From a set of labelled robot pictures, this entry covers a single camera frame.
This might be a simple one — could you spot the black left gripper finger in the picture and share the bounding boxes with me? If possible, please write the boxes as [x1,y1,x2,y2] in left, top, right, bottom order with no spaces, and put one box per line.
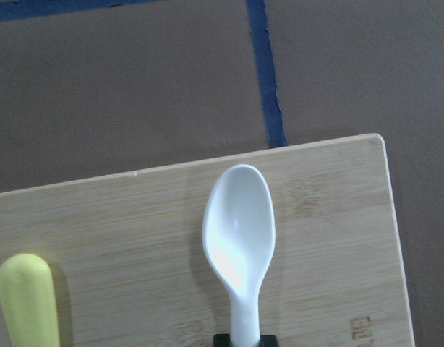
[213,334,278,347]

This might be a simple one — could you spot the white plastic spoon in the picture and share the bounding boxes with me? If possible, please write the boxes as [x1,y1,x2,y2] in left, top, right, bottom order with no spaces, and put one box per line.
[202,164,276,346]

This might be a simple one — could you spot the wooden cutting board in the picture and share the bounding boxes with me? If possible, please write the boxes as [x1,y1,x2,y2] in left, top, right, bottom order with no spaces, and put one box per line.
[0,134,415,346]

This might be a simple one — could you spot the long blue tape strip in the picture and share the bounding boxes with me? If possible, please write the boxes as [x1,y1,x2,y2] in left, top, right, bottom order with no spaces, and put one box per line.
[245,1,288,148]

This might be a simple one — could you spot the crossing blue tape strip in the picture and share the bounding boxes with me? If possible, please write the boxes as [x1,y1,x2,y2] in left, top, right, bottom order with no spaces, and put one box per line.
[0,0,140,22]

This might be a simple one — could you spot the yellow plastic utensil handle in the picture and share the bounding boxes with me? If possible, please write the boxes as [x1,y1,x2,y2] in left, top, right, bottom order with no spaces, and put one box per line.
[0,253,60,346]

